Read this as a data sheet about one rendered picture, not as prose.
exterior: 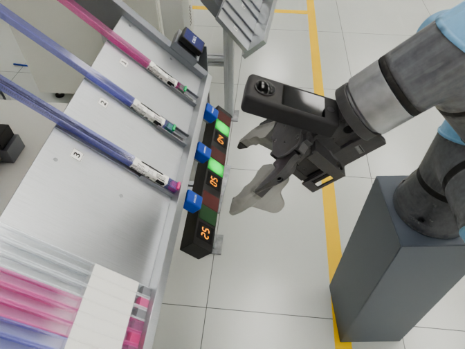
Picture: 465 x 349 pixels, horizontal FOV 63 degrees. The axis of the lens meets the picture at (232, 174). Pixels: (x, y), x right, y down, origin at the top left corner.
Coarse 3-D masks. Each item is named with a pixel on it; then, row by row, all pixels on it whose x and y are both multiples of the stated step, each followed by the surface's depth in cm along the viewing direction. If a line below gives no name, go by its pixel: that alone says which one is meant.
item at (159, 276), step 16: (208, 80) 76; (192, 112) 72; (192, 128) 67; (192, 144) 64; (192, 160) 62; (176, 176) 61; (176, 192) 58; (176, 208) 55; (176, 224) 54; (160, 256) 51; (160, 272) 48; (160, 288) 47; (160, 304) 46; (144, 336) 43
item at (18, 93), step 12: (0, 84) 46; (12, 84) 47; (12, 96) 47; (24, 96) 47; (36, 96) 48; (36, 108) 48; (48, 108) 49; (60, 120) 49; (72, 120) 50; (72, 132) 50; (84, 132) 51; (96, 144) 52; (108, 144) 52; (120, 156) 53; (132, 156) 55; (168, 180) 57
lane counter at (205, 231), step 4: (200, 224) 61; (204, 224) 62; (200, 228) 61; (204, 228) 62; (208, 228) 62; (200, 232) 61; (204, 232) 61; (208, 232) 62; (212, 232) 62; (196, 236) 60; (200, 236) 60; (204, 236) 61; (208, 236) 61; (212, 236) 62; (204, 240) 60; (208, 240) 61
